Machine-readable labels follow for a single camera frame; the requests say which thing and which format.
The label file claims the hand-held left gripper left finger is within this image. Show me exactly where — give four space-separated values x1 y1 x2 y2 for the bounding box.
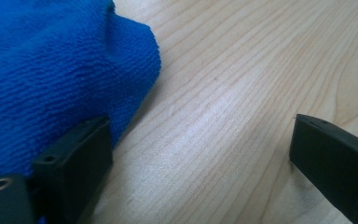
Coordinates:
32 116 114 224

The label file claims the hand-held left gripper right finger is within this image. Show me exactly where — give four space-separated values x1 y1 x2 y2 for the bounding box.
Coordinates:
288 113 358 224

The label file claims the blue microfibre towel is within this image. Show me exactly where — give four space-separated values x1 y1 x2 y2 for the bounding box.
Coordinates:
0 0 162 185

